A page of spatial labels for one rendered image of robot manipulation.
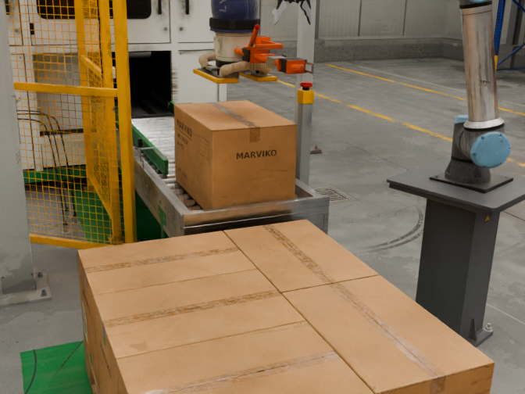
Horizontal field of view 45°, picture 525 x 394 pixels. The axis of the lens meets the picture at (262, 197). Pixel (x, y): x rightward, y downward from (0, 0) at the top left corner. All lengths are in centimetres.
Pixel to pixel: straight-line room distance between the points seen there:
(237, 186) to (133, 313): 93
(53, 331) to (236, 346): 141
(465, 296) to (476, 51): 105
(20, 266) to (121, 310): 139
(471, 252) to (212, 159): 116
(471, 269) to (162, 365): 153
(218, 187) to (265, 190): 23
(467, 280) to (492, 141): 65
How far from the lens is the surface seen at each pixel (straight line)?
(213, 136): 270
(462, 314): 297
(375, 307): 215
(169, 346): 191
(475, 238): 283
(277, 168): 285
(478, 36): 254
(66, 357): 294
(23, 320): 327
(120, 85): 330
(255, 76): 292
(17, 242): 339
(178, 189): 320
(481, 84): 257
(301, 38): 592
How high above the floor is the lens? 156
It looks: 19 degrees down
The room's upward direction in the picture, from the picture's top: 1 degrees clockwise
